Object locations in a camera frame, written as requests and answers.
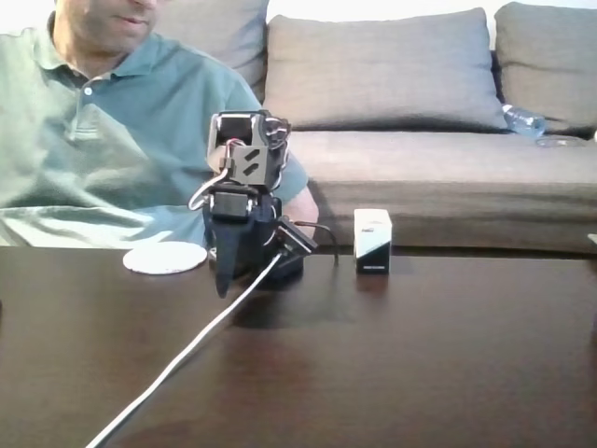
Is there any white and black servo box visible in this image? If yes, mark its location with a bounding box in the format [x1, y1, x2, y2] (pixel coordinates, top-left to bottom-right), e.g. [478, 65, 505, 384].
[353, 208, 392, 275]

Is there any white round coaster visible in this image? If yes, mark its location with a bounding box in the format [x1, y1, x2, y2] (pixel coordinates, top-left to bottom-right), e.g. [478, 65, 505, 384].
[122, 242, 208, 275]

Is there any person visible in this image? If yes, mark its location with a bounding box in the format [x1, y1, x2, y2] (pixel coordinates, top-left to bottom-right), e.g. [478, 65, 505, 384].
[0, 0, 321, 248]

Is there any grey sofa back cushion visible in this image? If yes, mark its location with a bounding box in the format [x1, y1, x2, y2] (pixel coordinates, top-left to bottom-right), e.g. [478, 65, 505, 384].
[258, 7, 509, 133]
[153, 0, 271, 102]
[493, 1, 597, 134]

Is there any grey fabric sofa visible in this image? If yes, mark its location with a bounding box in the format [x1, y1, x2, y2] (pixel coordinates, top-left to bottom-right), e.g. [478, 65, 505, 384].
[134, 0, 597, 256]

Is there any clear plastic water bottle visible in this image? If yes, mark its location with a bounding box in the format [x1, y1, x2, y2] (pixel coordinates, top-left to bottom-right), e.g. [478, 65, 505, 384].
[501, 103, 547, 137]

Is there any clear glass dish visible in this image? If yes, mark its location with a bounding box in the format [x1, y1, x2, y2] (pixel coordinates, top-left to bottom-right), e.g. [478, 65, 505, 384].
[535, 135, 588, 149]

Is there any black camera cable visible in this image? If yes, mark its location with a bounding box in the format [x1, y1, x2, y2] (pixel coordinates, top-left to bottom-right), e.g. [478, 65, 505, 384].
[293, 220, 341, 267]

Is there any white cable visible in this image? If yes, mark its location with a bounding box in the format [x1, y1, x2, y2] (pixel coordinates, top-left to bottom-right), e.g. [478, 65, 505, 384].
[85, 251, 285, 448]

